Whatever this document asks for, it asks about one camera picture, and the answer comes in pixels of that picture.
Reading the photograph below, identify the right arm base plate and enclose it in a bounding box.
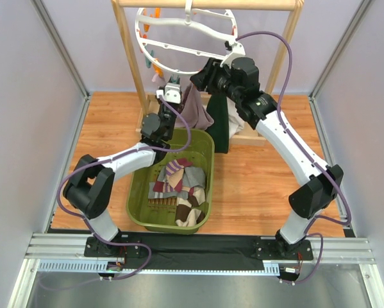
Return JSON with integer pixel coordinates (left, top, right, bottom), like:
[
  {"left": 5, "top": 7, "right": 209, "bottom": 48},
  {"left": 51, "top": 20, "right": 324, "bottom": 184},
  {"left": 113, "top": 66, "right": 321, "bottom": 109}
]
[{"left": 253, "top": 237, "right": 313, "bottom": 261}]

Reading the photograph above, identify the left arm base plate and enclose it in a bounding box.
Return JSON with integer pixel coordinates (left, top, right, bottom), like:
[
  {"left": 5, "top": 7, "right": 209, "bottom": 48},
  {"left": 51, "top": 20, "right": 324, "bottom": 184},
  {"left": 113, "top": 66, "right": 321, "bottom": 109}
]
[{"left": 83, "top": 237, "right": 148, "bottom": 258}]

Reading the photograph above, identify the black cloth strip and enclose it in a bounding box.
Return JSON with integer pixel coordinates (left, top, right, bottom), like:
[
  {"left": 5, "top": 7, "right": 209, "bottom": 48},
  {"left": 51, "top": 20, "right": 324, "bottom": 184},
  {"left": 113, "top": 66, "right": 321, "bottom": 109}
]
[{"left": 122, "top": 232, "right": 264, "bottom": 271}]

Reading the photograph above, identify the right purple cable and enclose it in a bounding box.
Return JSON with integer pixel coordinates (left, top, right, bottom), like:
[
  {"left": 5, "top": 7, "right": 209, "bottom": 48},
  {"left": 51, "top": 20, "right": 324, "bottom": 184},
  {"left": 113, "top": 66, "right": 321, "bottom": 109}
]
[{"left": 235, "top": 31, "right": 353, "bottom": 287}]

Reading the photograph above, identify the brown beige patterned sock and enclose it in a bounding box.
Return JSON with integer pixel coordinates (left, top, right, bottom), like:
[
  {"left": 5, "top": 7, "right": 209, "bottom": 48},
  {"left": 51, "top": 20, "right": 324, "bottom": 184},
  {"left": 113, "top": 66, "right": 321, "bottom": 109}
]
[{"left": 175, "top": 186, "right": 206, "bottom": 227}]

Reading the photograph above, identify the white round clip hanger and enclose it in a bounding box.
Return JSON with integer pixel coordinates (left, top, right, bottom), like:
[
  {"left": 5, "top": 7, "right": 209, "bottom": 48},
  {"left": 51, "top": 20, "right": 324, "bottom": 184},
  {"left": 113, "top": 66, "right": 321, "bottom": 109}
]
[{"left": 135, "top": 1, "right": 238, "bottom": 76}]

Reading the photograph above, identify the teal clothes clip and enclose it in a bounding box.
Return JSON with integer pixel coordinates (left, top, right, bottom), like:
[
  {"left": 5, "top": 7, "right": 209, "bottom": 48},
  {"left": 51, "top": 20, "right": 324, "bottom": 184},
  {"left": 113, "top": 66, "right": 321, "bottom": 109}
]
[{"left": 169, "top": 74, "right": 180, "bottom": 84}]

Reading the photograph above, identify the wooden drying rack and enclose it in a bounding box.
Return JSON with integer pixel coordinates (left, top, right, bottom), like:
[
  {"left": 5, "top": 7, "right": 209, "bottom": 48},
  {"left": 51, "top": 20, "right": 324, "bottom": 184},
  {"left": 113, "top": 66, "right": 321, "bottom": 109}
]
[{"left": 110, "top": 0, "right": 305, "bottom": 148}]

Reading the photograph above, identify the maroon purple striped sock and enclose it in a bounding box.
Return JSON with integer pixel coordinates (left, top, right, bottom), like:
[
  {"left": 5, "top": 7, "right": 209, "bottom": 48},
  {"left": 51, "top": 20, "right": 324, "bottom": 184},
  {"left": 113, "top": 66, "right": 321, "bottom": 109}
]
[{"left": 153, "top": 158, "right": 192, "bottom": 193}]

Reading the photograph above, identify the purple cable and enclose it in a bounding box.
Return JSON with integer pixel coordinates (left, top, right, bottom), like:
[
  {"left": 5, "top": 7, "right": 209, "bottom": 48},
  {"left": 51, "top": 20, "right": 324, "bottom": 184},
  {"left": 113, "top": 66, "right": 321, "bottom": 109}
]
[
  {"left": 37, "top": 92, "right": 192, "bottom": 292},
  {"left": 235, "top": 31, "right": 353, "bottom": 287}
]

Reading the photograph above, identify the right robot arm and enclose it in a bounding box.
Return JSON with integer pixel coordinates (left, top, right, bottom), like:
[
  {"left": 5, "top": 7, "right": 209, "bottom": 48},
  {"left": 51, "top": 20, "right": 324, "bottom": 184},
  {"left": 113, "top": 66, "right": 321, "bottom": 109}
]
[{"left": 190, "top": 57, "right": 344, "bottom": 252}]

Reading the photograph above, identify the grey striped sock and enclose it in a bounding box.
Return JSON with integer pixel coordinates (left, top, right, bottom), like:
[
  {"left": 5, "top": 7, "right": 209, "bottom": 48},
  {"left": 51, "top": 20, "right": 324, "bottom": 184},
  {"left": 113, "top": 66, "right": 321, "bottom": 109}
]
[{"left": 147, "top": 166, "right": 206, "bottom": 199}]

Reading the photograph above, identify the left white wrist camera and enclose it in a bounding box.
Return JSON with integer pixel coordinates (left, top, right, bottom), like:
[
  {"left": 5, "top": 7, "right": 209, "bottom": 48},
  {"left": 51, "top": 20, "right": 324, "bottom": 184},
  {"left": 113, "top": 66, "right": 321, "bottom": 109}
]
[{"left": 156, "top": 83, "right": 181, "bottom": 105}]

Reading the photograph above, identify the dark green sock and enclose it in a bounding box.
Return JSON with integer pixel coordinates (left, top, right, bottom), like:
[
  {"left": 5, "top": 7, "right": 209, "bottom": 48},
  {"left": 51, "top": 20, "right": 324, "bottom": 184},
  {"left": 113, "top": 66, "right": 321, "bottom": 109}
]
[{"left": 206, "top": 94, "right": 230, "bottom": 154}]

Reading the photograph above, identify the pink sock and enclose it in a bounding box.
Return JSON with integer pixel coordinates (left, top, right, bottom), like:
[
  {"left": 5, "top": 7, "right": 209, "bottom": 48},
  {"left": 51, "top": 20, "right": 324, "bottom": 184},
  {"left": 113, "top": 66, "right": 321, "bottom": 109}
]
[{"left": 158, "top": 82, "right": 213, "bottom": 130}]

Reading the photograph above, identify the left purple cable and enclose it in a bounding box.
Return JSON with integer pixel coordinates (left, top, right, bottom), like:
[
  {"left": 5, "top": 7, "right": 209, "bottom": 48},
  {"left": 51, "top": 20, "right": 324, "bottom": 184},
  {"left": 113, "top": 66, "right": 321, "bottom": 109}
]
[{"left": 37, "top": 92, "right": 192, "bottom": 292}]

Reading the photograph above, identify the white sock on hanger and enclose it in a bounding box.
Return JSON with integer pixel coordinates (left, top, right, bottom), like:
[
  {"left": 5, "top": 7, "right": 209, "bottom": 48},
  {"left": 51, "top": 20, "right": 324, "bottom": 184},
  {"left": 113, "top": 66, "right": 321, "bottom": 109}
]
[{"left": 227, "top": 99, "right": 245, "bottom": 139}]

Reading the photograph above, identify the aluminium frame rail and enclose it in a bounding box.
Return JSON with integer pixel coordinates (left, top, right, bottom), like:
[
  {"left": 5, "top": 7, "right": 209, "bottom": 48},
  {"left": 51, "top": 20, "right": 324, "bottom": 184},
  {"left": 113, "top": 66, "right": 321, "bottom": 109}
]
[{"left": 9, "top": 230, "right": 384, "bottom": 307}]

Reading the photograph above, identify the green plastic basket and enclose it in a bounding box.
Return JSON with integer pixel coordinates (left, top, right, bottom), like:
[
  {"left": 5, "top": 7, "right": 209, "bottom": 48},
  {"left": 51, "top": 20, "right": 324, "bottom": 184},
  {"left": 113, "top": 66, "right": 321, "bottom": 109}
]
[{"left": 126, "top": 129, "right": 214, "bottom": 235}]

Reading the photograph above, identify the orange clip left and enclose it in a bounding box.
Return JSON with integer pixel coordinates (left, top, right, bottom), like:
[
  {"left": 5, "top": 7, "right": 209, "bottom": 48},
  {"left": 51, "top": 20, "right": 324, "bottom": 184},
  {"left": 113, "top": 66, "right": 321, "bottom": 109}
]
[{"left": 152, "top": 63, "right": 164, "bottom": 79}]

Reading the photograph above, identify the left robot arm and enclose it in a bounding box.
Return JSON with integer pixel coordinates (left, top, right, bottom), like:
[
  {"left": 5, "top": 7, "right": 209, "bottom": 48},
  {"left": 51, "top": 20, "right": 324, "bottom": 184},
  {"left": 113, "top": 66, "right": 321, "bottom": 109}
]
[{"left": 57, "top": 83, "right": 181, "bottom": 246}]

